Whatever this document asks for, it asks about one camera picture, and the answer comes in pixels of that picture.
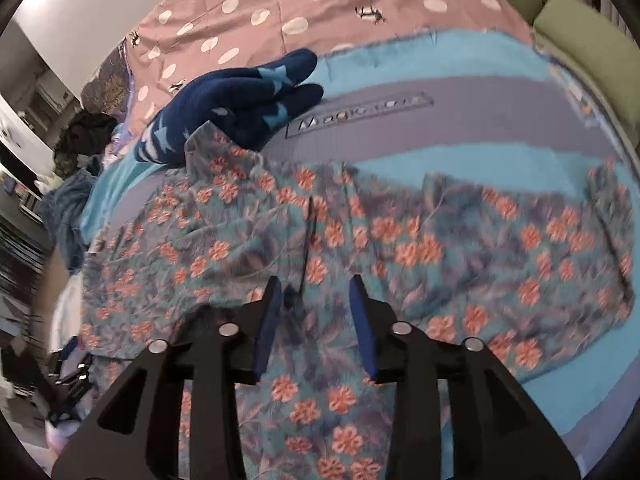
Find floral teal garment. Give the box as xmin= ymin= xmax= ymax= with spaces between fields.
xmin=80 ymin=125 xmax=639 ymax=479

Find dark blue denim clothes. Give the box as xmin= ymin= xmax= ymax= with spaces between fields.
xmin=39 ymin=168 xmax=101 ymax=275

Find black clothes pile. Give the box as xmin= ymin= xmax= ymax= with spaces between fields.
xmin=53 ymin=110 xmax=118 ymax=179

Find white shelf unit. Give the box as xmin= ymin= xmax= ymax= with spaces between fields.
xmin=1 ymin=98 xmax=54 ymax=214

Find blue grey bed blanket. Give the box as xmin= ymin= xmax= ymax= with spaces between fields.
xmin=87 ymin=30 xmax=639 ymax=476

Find purple patterned pillow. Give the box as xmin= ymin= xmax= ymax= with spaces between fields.
xmin=80 ymin=40 xmax=131 ymax=122

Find navy star fleece garment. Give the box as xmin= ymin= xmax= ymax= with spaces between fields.
xmin=132 ymin=49 xmax=323 ymax=167

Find pink polka dot sheet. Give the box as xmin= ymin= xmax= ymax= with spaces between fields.
xmin=126 ymin=0 xmax=532 ymax=136

